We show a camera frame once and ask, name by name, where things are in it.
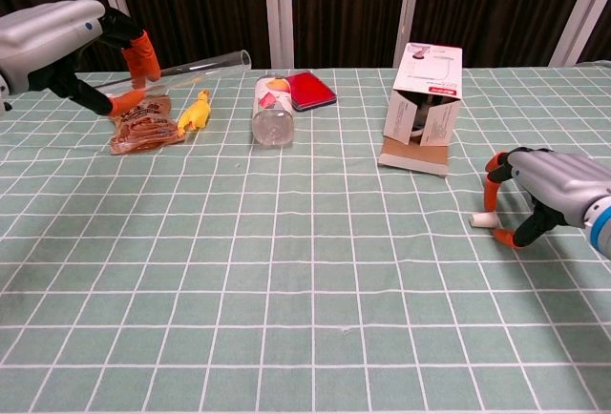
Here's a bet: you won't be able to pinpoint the green checked tablecloth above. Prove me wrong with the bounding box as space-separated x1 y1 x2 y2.
0 66 611 414

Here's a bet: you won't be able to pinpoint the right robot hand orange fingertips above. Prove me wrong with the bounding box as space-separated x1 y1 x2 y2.
484 146 611 249

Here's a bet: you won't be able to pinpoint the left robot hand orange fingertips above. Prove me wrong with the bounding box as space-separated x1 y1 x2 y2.
0 0 162 117

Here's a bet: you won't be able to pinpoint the brown snack pouch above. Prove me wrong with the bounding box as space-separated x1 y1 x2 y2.
108 92 186 156

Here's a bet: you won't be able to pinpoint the clear bottle peach label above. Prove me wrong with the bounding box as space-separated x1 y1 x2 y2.
251 74 296 148

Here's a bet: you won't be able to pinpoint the yellow rubber chicken toy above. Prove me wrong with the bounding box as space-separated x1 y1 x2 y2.
177 89 213 138

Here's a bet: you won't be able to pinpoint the red stamp pad case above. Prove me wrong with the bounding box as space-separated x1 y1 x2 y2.
284 70 338 113

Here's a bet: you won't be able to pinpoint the white cardboard product box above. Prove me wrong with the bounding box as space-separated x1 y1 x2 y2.
377 42 463 177

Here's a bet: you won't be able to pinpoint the clear glass test tube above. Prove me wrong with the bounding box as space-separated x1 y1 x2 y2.
83 49 253 93

